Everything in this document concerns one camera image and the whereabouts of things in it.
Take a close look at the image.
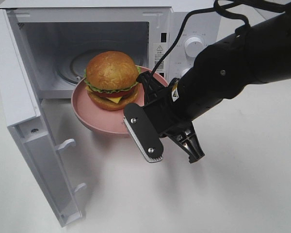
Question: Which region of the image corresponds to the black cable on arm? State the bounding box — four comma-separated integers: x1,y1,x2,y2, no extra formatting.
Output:
150,0,291,76

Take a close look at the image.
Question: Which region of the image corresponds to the burger with sesame bun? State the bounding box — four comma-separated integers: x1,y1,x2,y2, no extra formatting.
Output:
84,51,141,111

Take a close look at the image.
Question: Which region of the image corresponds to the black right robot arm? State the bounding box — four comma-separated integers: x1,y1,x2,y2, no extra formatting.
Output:
124,0,291,163

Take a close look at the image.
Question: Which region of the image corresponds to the lower white timer knob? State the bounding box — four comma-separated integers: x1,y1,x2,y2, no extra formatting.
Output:
180,68,190,78

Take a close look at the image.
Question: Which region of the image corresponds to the white microwave door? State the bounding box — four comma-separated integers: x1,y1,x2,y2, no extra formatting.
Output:
0,9,82,226

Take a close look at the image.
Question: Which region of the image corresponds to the white microwave oven body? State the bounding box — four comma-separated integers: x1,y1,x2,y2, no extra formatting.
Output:
0,0,212,101

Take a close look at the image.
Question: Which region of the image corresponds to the upper white power knob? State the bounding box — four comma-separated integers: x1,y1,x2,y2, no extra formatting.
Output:
184,36,204,57

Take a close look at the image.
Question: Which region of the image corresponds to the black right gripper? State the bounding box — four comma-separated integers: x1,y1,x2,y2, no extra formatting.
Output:
123,71,205,164

